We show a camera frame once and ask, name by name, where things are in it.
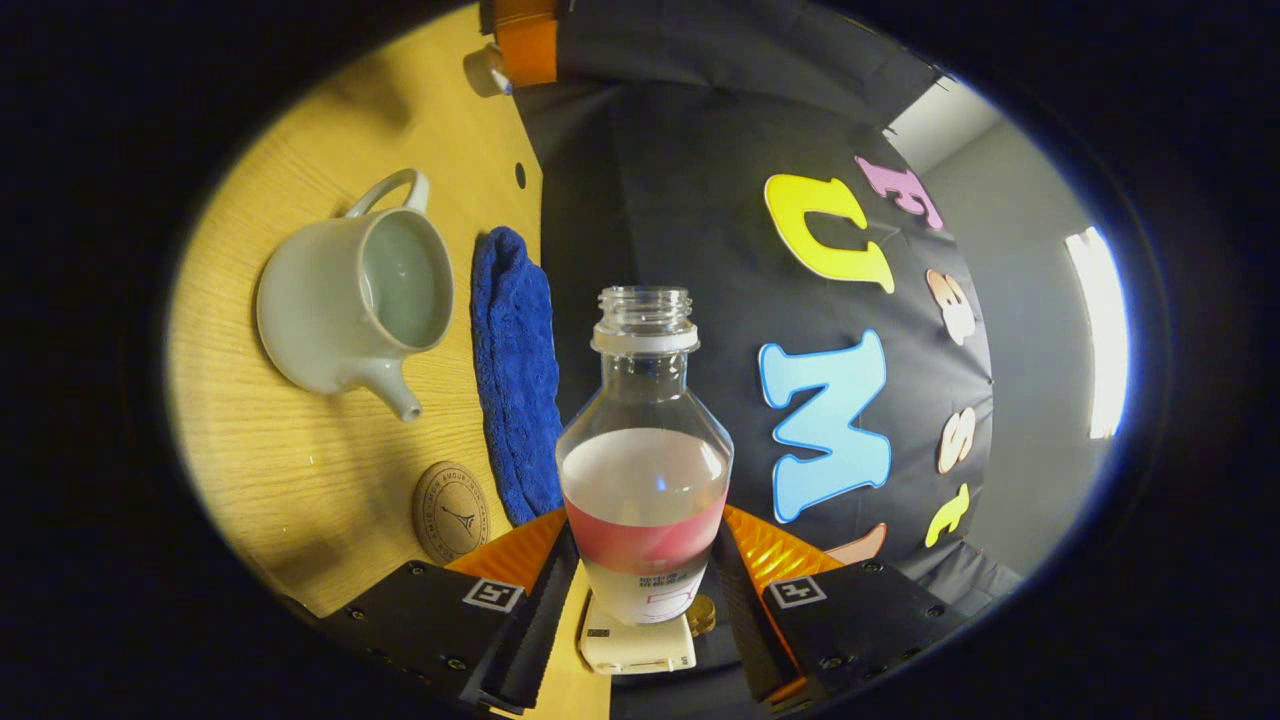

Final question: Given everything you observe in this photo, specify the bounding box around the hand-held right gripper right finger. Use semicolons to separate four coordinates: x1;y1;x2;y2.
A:
709;504;967;710

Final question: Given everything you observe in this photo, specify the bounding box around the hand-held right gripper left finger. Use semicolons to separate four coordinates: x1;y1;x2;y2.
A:
320;505;582;715

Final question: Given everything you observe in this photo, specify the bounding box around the round brown coaster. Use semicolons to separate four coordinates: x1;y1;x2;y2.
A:
411;460;492;565

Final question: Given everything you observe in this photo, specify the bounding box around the clear plastic water bottle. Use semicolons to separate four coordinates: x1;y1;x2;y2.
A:
555;286;736;627

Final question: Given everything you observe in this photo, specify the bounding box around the white ceramic teacup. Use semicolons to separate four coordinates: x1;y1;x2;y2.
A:
255;168;457;424

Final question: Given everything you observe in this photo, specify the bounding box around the white toaster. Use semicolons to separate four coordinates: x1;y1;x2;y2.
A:
579;590;699;677

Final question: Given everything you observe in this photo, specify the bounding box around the black backdrop cloth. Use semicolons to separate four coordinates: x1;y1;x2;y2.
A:
510;0;1023;720

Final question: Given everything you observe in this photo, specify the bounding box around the blue towel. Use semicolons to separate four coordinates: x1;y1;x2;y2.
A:
470;226;567;529

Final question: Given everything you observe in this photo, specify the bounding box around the ceiling light panel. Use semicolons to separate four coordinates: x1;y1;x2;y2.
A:
1064;227;1130;440

